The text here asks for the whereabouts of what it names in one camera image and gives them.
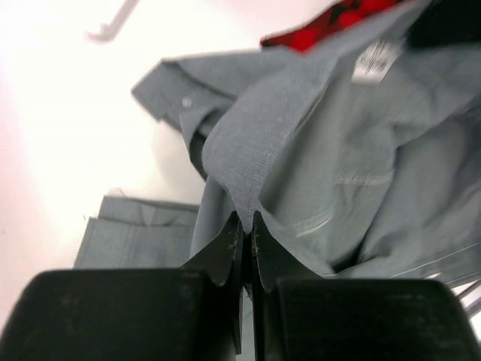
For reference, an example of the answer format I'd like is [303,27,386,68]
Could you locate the red black plaid shirt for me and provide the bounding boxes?
[260,0,401,53]

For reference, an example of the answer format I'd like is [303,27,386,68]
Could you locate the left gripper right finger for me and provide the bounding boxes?
[250,213,480,360]

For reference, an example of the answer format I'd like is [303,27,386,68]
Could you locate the metal clothes rack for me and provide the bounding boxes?
[84,0,140,43]

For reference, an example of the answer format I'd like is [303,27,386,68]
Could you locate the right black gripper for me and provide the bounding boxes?
[407,0,480,49]

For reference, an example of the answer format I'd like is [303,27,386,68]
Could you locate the grey button shirt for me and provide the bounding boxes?
[74,1,480,287]

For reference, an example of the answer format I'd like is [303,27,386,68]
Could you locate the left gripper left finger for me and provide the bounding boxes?
[5,213,244,360]

